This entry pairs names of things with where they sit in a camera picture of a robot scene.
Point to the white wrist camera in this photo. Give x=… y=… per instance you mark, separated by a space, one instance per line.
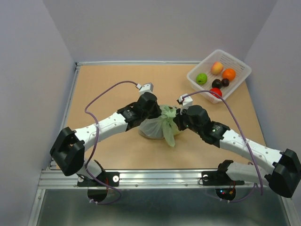
x=148 y=87
x=185 y=101

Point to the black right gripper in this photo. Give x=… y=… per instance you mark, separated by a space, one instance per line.
x=178 y=119

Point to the white plastic basket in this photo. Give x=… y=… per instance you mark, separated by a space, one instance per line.
x=228 y=61

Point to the red tomato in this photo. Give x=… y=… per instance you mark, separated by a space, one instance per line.
x=216 y=92

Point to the peach fruit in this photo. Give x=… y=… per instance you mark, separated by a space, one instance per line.
x=216 y=68

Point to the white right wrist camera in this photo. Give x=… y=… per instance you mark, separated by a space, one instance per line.
x=185 y=101

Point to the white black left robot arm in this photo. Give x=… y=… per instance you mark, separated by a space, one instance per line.
x=69 y=148

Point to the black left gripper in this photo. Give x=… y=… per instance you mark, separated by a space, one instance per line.
x=156 y=112

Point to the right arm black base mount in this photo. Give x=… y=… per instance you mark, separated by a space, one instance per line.
x=218 y=178

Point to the orange fruit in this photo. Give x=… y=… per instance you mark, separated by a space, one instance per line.
x=229 y=74

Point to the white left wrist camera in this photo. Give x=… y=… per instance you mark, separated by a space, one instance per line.
x=148 y=87

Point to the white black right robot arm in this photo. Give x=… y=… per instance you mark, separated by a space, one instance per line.
x=280 y=171

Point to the green apple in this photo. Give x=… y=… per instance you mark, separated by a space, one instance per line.
x=201 y=79

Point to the pale green plastic bag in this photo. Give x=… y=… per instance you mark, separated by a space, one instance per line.
x=162 y=127

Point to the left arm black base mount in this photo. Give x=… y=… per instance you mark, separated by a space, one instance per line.
x=110 y=178

